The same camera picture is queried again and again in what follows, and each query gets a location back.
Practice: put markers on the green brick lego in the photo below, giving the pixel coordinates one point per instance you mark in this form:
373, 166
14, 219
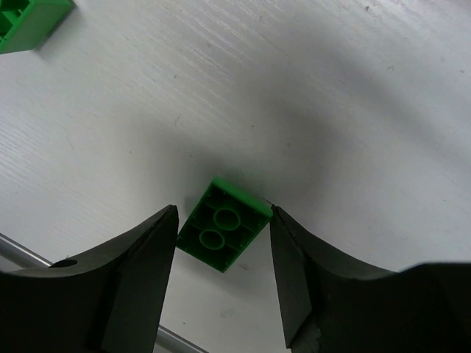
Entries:
27, 23
224, 222

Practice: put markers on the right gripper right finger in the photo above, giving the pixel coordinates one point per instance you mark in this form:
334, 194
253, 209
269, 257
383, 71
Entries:
332, 302

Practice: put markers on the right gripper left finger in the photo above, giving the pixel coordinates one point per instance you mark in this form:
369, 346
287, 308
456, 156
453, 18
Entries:
106, 299

